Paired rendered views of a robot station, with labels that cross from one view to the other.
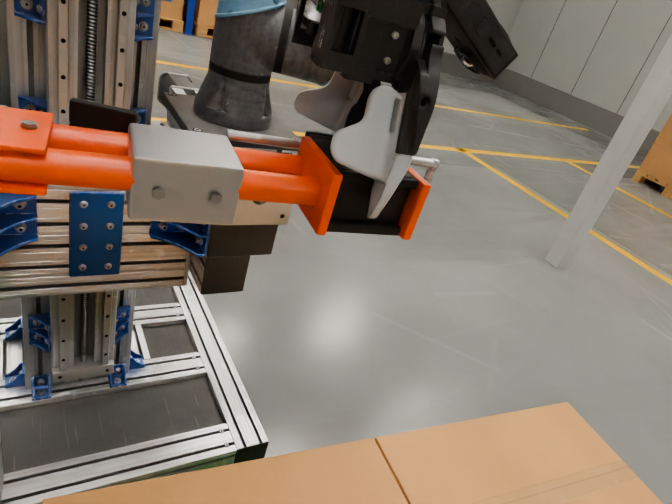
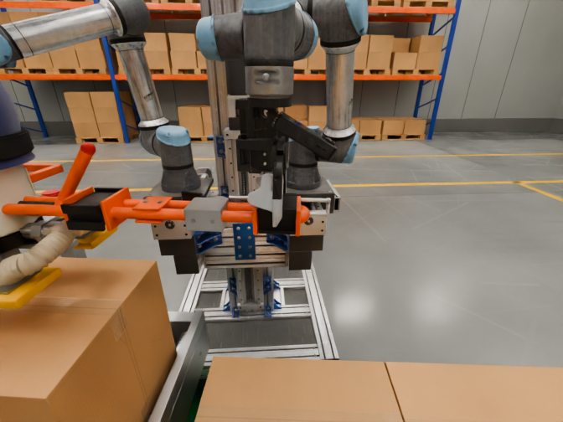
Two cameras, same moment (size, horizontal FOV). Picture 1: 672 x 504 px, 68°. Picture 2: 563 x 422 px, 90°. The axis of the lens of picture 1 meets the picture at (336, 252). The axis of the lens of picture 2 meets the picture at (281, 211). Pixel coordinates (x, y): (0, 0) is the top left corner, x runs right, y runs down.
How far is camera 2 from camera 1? 0.28 m
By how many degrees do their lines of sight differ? 30
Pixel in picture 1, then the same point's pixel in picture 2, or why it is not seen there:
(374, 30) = (255, 154)
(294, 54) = not seen: hidden behind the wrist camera
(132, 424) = (271, 337)
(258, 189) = (228, 217)
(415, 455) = (410, 378)
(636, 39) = not seen: outside the picture
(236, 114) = (299, 183)
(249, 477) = (304, 367)
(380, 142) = (268, 195)
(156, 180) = (191, 216)
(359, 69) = (253, 169)
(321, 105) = not seen: hidden behind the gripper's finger
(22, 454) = (224, 342)
